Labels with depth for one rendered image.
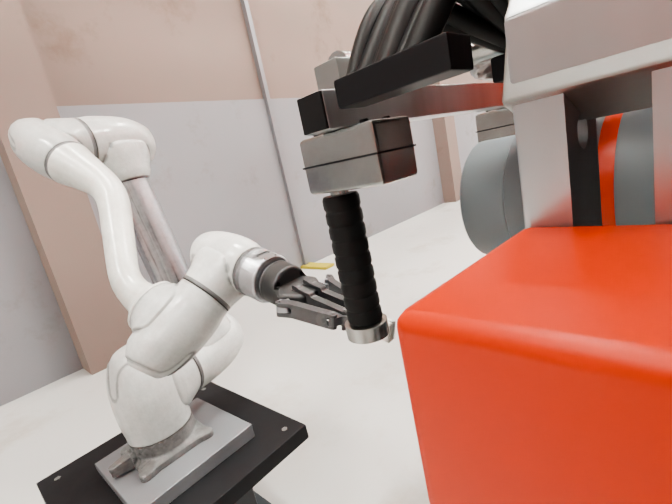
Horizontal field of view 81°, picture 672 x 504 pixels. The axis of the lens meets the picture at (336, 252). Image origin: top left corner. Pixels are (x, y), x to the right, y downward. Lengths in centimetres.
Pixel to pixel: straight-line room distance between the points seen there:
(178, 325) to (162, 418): 40
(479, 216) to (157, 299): 53
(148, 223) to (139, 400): 44
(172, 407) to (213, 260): 46
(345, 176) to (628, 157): 22
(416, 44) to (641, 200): 21
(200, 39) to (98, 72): 87
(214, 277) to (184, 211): 250
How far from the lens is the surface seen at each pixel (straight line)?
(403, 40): 28
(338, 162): 33
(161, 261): 114
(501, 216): 41
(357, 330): 39
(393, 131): 32
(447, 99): 46
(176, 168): 322
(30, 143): 109
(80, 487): 127
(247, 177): 352
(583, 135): 19
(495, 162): 42
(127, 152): 115
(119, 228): 87
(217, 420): 118
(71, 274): 275
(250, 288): 67
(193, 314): 70
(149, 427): 107
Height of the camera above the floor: 92
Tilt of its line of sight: 13 degrees down
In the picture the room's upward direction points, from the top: 12 degrees counter-clockwise
